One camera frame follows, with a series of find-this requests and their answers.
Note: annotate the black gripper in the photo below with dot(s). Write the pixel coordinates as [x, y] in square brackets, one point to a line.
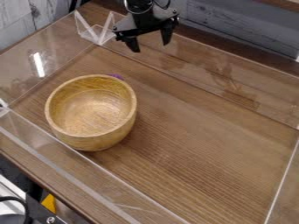
[136, 24]

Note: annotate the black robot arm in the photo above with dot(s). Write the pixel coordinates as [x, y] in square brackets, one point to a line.
[140, 6]

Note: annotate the purple eggplant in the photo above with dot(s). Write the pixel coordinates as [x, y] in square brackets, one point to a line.
[116, 76]

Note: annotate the brown wooden bowl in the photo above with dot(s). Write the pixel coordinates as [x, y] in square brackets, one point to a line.
[91, 111]

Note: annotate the clear acrylic tray walls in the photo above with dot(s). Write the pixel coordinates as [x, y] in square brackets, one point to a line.
[211, 156]

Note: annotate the black device with yellow label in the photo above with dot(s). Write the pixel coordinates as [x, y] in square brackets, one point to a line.
[39, 214]

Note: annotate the clear acrylic corner bracket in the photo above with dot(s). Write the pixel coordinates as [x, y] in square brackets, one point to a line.
[98, 34]

